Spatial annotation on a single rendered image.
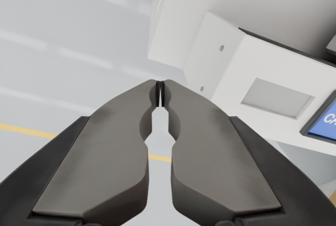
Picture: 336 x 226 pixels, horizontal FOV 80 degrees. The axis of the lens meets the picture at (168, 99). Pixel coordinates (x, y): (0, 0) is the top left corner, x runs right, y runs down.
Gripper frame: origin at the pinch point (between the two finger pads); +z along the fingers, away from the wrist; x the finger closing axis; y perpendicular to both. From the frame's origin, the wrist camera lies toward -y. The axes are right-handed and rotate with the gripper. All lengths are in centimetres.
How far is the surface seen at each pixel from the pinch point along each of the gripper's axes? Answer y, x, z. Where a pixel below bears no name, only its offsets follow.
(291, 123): 7.9, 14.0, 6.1
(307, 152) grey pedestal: 46, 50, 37
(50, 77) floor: 49, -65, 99
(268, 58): 0.8, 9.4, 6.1
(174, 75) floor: 48, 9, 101
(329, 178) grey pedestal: 46, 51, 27
